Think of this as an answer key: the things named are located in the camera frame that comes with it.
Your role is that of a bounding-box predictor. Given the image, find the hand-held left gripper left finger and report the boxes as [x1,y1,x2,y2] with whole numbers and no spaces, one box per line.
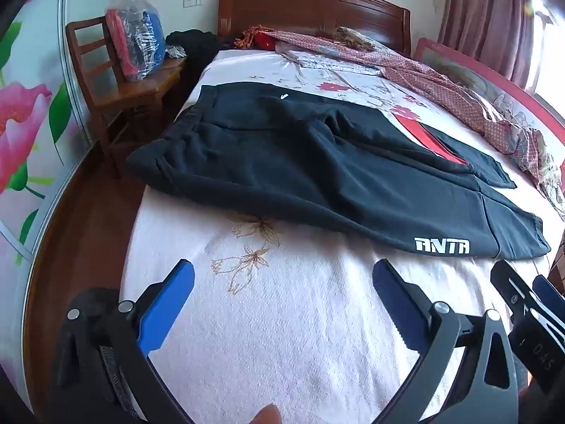
[55,258,197,424]

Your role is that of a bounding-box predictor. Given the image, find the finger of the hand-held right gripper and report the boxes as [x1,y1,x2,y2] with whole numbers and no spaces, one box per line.
[490,260,537,319]
[532,275,565,316]

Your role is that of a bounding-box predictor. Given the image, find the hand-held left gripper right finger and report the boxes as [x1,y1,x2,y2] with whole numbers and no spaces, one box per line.
[371,258,519,424]

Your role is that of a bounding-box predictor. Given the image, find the black pants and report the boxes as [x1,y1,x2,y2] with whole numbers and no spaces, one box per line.
[125,82,552,260]

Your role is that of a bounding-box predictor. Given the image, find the person's left hand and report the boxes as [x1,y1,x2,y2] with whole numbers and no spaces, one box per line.
[245,403,283,424]

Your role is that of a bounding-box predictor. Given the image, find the bed with floral sheet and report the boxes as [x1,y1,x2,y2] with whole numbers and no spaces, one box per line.
[119,48,565,424]

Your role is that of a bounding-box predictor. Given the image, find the pink checked quilt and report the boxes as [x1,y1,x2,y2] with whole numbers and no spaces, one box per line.
[265,26,565,222]

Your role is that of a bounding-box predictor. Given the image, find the wooden chair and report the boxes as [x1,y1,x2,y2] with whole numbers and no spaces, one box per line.
[65,20,188,177]

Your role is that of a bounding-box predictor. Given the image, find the pink padded bed guard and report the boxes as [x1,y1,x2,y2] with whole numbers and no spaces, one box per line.
[412,37,565,111]

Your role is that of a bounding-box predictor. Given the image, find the bright window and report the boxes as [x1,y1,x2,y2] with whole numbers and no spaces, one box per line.
[530,0,565,98]

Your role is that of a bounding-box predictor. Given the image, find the floral wardrobe door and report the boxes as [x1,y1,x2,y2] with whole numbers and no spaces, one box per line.
[0,0,133,363]

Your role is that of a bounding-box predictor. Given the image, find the grey patterned folded cloth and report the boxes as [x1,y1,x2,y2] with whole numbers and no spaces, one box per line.
[278,44,382,76]

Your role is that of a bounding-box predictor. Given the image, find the dark clothes heap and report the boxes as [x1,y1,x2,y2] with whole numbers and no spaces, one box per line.
[165,29,230,60]

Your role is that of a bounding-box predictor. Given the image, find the clear plastic bag of clothes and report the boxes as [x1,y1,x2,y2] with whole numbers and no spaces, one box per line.
[105,0,167,81]

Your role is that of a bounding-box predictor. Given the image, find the pink striped curtain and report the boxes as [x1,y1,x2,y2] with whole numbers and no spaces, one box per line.
[435,0,548,93]

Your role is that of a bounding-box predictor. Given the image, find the red fringed cloth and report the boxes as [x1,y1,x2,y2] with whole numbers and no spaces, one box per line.
[234,25,279,51]

